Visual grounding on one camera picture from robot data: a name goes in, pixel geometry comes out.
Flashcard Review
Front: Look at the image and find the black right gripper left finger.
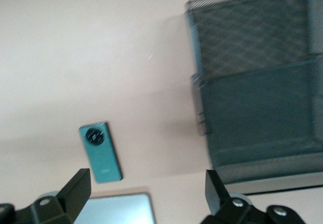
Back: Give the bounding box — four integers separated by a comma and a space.
0, 168, 92, 224

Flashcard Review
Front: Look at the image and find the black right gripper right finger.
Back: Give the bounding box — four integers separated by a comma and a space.
201, 170, 306, 224

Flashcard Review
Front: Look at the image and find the silver closed laptop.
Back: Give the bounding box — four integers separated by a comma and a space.
73, 192, 156, 224

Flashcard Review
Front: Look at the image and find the black wire mesh organizer basket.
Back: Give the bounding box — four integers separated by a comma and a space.
185, 0, 323, 195

